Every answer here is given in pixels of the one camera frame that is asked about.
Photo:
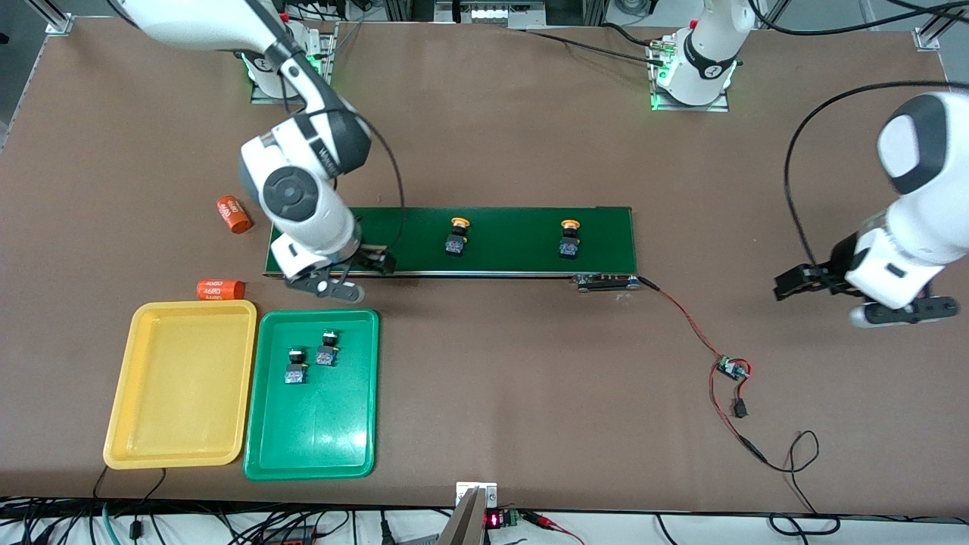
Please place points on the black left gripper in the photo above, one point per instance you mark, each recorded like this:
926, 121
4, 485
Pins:
831, 274

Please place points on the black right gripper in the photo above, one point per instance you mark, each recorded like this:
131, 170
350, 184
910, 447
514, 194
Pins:
371, 258

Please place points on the yellow push button switch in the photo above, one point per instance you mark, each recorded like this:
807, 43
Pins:
568, 247
455, 246

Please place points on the green push button switch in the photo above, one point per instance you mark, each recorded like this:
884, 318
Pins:
296, 373
326, 357

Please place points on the orange 4680 cylinder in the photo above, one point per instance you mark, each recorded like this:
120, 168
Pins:
233, 215
221, 290

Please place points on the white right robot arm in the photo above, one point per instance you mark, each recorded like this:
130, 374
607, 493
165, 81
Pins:
318, 227

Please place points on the small black circuit board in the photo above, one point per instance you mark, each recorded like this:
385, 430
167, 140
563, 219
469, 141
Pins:
731, 369

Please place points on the green conveyor belt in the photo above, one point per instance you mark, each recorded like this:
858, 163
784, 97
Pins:
515, 242

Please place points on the green plastic tray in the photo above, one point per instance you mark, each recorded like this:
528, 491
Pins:
333, 424

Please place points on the yellow plastic tray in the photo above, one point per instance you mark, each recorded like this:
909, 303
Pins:
182, 378

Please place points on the silver mounting plate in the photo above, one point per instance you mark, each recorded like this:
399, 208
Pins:
488, 492

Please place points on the metal equipment rack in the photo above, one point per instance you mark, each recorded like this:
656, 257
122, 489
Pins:
488, 11

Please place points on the red digit display module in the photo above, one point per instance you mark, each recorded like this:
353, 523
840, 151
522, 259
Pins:
493, 520

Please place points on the red power strip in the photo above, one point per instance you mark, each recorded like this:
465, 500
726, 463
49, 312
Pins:
291, 540

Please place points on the red black clip lead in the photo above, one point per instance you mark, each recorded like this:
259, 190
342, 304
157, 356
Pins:
545, 522

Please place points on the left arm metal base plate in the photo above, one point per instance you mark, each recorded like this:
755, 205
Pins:
708, 108

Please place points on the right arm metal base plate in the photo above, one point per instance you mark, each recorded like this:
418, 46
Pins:
328, 45

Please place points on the aluminium frame profile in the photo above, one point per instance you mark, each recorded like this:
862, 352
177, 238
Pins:
930, 39
57, 23

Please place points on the grey metal post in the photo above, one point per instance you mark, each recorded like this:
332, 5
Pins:
463, 526

